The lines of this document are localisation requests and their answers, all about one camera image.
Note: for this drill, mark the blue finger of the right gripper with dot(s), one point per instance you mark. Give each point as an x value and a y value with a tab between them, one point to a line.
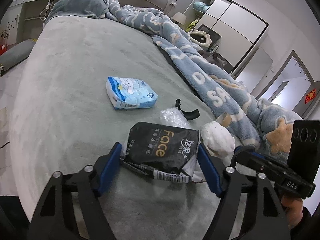
248	149

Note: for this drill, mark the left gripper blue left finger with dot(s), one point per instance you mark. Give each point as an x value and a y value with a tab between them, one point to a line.
107	166

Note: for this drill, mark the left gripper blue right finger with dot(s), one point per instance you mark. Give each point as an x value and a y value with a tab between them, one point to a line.
209	171

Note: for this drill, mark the brown tape roll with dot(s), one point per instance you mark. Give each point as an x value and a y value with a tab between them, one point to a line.
224	120

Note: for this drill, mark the black Face tissue pack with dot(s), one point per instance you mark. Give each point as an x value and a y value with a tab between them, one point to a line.
162	152

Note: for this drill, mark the blue tissue pack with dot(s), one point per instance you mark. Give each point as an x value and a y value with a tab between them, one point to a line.
127	93

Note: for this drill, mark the person's right hand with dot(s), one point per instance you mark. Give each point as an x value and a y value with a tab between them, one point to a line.
297	215

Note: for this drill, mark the blue patterned fleece blanket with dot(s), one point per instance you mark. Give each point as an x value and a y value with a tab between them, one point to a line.
266	126

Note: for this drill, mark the grey cat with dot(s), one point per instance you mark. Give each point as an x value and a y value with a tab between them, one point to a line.
212	58

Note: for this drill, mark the white wardrobe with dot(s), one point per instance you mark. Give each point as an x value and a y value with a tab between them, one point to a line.
241	30

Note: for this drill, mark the white cat bed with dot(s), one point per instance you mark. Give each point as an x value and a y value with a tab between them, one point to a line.
201	38

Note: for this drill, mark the white bedside lamp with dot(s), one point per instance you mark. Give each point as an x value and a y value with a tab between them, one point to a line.
179	19

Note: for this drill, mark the grey floor cushion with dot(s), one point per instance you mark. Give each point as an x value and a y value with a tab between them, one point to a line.
16	54

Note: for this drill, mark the blue plush on shelf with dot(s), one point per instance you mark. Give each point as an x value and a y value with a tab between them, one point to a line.
200	6

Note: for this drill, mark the red box on floor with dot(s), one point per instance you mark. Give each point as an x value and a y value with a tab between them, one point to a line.
3	49

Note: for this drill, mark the blue-grey pillow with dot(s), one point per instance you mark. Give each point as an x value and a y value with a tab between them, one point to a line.
82	8

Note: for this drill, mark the white vanity desk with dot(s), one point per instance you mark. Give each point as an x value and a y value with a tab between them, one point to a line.
24	20

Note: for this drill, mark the door with grey frame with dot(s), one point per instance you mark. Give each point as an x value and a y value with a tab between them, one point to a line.
293	88

